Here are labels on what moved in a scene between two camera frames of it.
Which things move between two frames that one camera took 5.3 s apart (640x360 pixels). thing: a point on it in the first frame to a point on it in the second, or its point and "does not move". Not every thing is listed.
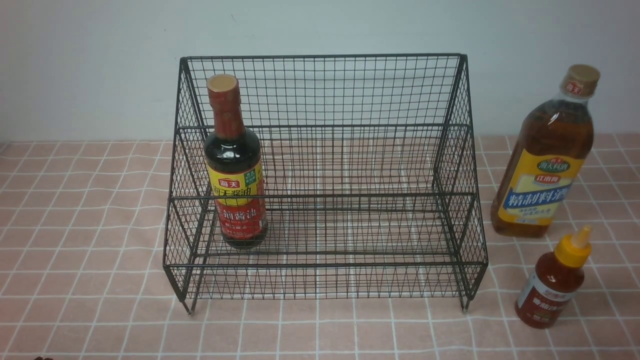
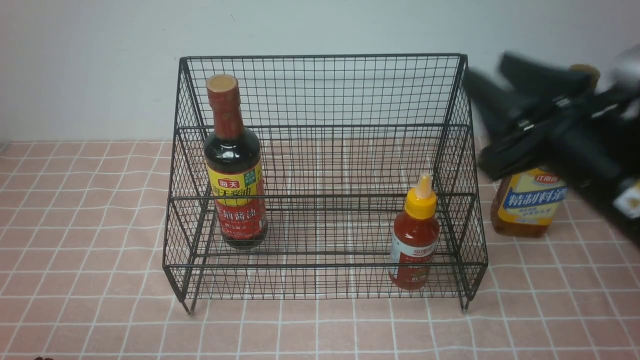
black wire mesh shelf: (345, 177) does not move
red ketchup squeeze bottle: (554, 281) to (415, 239)
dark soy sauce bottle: (233, 157) does not move
